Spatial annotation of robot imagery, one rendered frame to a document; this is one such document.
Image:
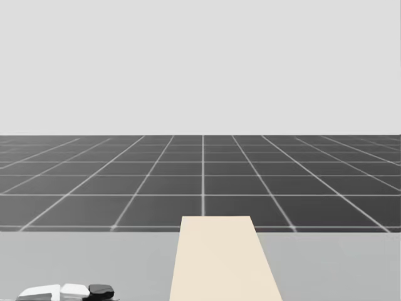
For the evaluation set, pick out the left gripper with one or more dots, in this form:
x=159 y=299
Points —
x=39 y=293

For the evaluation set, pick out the tall board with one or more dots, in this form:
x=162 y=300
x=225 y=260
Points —
x=219 y=263

